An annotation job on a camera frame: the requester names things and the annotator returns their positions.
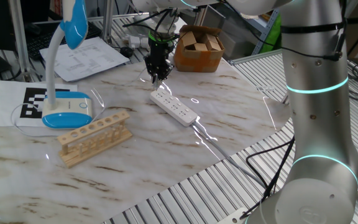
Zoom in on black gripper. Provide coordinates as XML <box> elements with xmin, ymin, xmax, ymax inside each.
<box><xmin>144</xmin><ymin>40</ymin><xmax>174</xmax><ymax>91</ymax></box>

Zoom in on white power strip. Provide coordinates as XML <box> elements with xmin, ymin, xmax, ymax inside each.
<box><xmin>149</xmin><ymin>88</ymin><xmax>198</xmax><ymax>128</ymax></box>

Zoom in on white plug adapter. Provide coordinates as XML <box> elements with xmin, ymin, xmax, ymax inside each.
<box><xmin>122</xmin><ymin>34</ymin><xmax>150</xmax><ymax>49</ymax></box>

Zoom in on blue and white desk lamp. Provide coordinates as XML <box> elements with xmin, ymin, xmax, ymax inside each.
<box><xmin>41</xmin><ymin>0</ymin><xmax>93</xmax><ymax>130</ymax></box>

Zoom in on black round puck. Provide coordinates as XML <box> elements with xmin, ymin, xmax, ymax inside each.
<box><xmin>119</xmin><ymin>46</ymin><xmax>134</xmax><ymax>58</ymax></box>

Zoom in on cardboard box with orange tape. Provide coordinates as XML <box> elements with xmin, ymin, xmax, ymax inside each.
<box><xmin>173</xmin><ymin>24</ymin><xmax>226</xmax><ymax>73</ymax></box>

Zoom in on printed paper sheet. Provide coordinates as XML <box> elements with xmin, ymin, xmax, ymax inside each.
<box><xmin>39</xmin><ymin>36</ymin><xmax>130</xmax><ymax>83</ymax></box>

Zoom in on wooden test tube rack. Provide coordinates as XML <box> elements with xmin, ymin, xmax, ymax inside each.
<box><xmin>57</xmin><ymin>110</ymin><xmax>133</xmax><ymax>169</ymax></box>

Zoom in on black keyboard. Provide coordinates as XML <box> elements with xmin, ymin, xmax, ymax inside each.
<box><xmin>25</xmin><ymin>21</ymin><xmax>103</xmax><ymax>60</ymax></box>

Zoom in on green cloth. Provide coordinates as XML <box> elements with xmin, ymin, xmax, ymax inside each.
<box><xmin>261</xmin><ymin>14</ymin><xmax>282</xmax><ymax>54</ymax></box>

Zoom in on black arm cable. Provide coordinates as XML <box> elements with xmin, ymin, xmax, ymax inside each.
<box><xmin>122</xmin><ymin>8</ymin><xmax>181</xmax><ymax>43</ymax></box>

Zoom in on aluminium frame post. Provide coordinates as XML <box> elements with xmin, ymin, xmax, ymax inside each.
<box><xmin>8</xmin><ymin>0</ymin><xmax>32</xmax><ymax>83</ymax></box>
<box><xmin>102</xmin><ymin>0</ymin><xmax>115</xmax><ymax>43</ymax></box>

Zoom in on grey power strip cable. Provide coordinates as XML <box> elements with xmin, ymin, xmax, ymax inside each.
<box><xmin>193</xmin><ymin>121</ymin><xmax>267</xmax><ymax>189</ymax></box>

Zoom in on black base cable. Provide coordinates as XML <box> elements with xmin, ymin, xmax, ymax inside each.
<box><xmin>240</xmin><ymin>136</ymin><xmax>295</xmax><ymax>219</ymax></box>

